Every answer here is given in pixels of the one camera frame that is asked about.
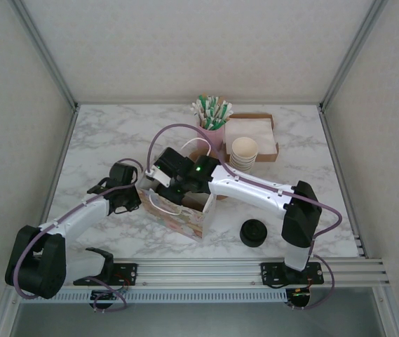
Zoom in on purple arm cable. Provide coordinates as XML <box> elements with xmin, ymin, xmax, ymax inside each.
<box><xmin>147</xmin><ymin>123</ymin><xmax>343</xmax><ymax>312</ymax></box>
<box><xmin>12</xmin><ymin>158</ymin><xmax>144</xmax><ymax>313</ymax></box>

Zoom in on pink cup holder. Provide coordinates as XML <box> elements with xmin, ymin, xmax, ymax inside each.
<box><xmin>197</xmin><ymin>122</ymin><xmax>226</xmax><ymax>152</ymax></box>

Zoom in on grey slotted cable duct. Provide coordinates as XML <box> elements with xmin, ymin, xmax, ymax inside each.
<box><xmin>50</xmin><ymin>289</ymin><xmax>288</xmax><ymax>303</ymax></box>

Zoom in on beige paper cup stack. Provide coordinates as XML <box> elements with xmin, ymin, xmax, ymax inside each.
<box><xmin>229</xmin><ymin>136</ymin><xmax>259</xmax><ymax>171</ymax></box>

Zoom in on green white wrapped straw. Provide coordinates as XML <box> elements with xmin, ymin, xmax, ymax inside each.
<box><xmin>191</xmin><ymin>100</ymin><xmax>208</xmax><ymax>126</ymax></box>
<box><xmin>216</xmin><ymin>100</ymin><xmax>236</xmax><ymax>127</ymax></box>
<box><xmin>210</xmin><ymin>95</ymin><xmax>221</xmax><ymax>126</ymax></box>
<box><xmin>201</xmin><ymin>95</ymin><xmax>214</xmax><ymax>126</ymax></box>

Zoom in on white right camera bracket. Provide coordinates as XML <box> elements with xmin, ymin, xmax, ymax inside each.
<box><xmin>144</xmin><ymin>167</ymin><xmax>170</xmax><ymax>187</ymax></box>

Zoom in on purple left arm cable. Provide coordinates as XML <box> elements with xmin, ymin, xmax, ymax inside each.
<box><xmin>12</xmin><ymin>158</ymin><xmax>144</xmax><ymax>313</ymax></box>

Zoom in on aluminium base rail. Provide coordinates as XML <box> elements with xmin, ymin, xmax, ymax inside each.
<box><xmin>8</xmin><ymin>258</ymin><xmax>393</xmax><ymax>291</ymax></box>

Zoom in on floral paper gift bag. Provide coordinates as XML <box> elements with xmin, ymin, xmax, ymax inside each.
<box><xmin>136</xmin><ymin>137</ymin><xmax>217</xmax><ymax>242</ymax></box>

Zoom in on white napkin stack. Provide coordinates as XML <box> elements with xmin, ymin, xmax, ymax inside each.
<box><xmin>225</xmin><ymin>117</ymin><xmax>278</xmax><ymax>155</ymax></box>

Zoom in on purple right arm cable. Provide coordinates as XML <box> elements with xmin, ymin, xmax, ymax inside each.
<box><xmin>147</xmin><ymin>123</ymin><xmax>343</xmax><ymax>312</ymax></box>

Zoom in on aluminium frame post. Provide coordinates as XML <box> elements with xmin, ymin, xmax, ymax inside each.
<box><xmin>320</xmin><ymin>0</ymin><xmax>389</xmax><ymax>112</ymax></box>
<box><xmin>9</xmin><ymin>0</ymin><xmax>79</xmax><ymax>112</ymax></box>

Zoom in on black round lid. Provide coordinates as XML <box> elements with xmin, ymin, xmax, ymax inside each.
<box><xmin>239</xmin><ymin>218</ymin><xmax>268</xmax><ymax>249</ymax></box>

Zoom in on brown cardboard napkin box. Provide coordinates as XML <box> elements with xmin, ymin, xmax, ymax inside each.
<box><xmin>224</xmin><ymin>112</ymin><xmax>280</xmax><ymax>163</ymax></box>

